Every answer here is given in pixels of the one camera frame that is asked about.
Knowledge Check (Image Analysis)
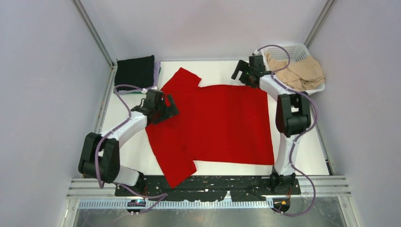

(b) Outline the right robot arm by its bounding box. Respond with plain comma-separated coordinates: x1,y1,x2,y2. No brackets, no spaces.
231,55,312,194

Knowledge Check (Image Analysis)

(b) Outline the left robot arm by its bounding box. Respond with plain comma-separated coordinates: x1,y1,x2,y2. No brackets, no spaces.
78,89,179,196

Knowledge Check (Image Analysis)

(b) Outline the white slotted cable duct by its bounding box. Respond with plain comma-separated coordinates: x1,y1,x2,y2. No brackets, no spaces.
78,198,273,210

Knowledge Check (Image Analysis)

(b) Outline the left corner aluminium post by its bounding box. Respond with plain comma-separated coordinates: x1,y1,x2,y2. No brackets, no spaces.
72,0,116,67

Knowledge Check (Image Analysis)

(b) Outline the aluminium frame rail front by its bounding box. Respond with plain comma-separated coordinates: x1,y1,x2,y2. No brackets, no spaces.
66,175,352,201

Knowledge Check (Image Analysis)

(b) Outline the folded black t-shirt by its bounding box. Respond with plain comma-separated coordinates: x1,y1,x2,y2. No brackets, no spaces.
114,55,155,88

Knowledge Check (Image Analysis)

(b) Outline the folded green t-shirt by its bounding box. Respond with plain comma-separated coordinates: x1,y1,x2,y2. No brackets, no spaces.
114,67,162,95

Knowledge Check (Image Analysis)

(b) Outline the white plastic laundry basket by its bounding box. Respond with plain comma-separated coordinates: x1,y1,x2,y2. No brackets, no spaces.
253,44,325,95

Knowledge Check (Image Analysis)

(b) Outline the red t-shirt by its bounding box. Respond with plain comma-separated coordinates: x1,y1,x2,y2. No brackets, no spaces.
146,68,274,188

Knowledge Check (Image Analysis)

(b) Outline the corner aluminium post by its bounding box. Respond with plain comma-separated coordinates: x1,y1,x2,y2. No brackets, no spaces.
72,0,116,67
304,0,337,48

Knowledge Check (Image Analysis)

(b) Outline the right corner aluminium post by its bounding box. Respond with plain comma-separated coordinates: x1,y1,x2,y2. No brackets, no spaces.
304,0,337,48

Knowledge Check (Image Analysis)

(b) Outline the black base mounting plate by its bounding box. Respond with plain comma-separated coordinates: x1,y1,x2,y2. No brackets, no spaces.
130,175,301,202

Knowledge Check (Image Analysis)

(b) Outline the folded lavender t-shirt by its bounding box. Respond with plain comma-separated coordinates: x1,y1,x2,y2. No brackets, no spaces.
114,60,161,94

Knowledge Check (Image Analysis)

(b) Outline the beige t-shirt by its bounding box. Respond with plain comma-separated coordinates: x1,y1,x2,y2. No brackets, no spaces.
265,52,325,91

